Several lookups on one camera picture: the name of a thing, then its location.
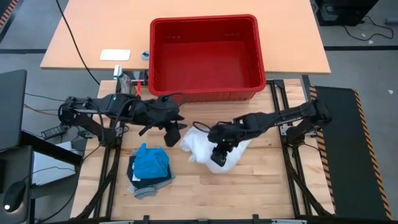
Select black equipment cart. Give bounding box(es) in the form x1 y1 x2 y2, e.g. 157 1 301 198
313 0 380 27

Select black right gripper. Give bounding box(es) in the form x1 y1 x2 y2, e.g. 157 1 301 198
207 119 249 149

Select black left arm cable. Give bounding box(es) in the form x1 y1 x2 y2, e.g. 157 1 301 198
93 92 186 144

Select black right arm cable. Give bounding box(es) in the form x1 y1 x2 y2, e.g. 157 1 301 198
192 120 213 134

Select dark laptop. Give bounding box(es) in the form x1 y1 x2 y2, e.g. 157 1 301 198
0 68 28 152

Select grey garment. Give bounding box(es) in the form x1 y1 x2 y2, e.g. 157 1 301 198
127 148 175 200

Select navy garment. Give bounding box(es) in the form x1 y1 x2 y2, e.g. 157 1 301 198
126 155 172 189

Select thin floor wires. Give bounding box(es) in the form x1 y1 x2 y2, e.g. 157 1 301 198
24 92 68 121

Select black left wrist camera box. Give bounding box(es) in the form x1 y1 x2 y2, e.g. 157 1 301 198
164 122 182 147

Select black hazard-striped floor mat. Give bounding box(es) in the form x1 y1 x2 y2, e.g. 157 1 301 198
0 0 19 30
309 85 393 221

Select black computer mouse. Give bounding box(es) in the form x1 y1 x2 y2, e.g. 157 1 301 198
2 180 27 215

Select white garment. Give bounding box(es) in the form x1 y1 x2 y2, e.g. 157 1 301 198
179 126 252 174

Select red plastic laundry basket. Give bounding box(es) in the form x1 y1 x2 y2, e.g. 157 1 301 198
148 14 267 103

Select black power adapter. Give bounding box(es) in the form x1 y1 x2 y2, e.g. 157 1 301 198
40 123 72 140

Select long black cable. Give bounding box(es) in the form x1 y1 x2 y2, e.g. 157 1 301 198
55 0 101 86

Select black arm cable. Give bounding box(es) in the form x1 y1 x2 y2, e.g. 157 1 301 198
192 120 213 134
93 92 186 144

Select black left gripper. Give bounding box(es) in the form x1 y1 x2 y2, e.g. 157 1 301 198
135 98 188 130

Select small red strap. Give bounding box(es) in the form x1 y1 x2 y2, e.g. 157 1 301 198
130 79 146 96

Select white flat phone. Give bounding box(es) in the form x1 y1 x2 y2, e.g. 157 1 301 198
99 49 131 62

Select beige wooden desk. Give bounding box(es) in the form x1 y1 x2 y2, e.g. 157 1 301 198
39 0 331 75

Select black floor cable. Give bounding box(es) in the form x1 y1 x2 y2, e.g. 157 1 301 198
341 15 395 42

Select black metal table frame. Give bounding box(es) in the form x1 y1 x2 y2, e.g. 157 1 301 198
74 78 335 224

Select black side desk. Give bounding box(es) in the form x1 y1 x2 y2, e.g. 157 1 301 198
0 130 83 224

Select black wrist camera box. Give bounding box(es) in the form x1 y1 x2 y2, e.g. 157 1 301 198
164 122 182 147
210 145 228 167

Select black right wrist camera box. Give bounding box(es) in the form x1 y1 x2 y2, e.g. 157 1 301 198
210 145 228 167

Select bright blue garment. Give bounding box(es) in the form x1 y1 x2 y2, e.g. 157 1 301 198
132 142 170 180

